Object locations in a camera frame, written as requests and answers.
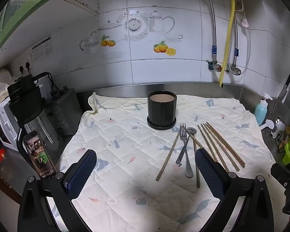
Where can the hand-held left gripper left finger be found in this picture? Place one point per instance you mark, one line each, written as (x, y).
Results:
(81, 171)

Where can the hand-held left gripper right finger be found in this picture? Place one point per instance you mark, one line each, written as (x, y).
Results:
(209, 174)

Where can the steel fork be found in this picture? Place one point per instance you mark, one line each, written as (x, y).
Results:
(188, 169)

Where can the steel spoon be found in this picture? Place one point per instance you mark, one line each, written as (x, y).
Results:
(191, 131)

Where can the black utensil holder cup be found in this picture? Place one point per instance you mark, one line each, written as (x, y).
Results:
(162, 113)

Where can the smartphone with lit screen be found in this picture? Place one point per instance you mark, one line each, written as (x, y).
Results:
(37, 153)

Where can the white quilted printed cloth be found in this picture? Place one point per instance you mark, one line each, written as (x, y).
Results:
(125, 130)

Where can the blue pump soap bottle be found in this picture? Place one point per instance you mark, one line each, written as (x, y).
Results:
(261, 112)

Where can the black lidded blender jug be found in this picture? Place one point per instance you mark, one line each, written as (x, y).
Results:
(26, 101)

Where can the white microwave oven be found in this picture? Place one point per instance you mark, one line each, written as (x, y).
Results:
(2, 128)

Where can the steel water valve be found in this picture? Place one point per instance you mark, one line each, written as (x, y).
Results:
(235, 70)

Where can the white wall socket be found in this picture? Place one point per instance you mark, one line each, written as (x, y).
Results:
(25, 61)

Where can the black and white wall label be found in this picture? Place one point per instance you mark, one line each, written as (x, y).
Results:
(41, 49)

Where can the green wall cabinet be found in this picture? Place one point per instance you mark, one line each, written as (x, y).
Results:
(14, 9)

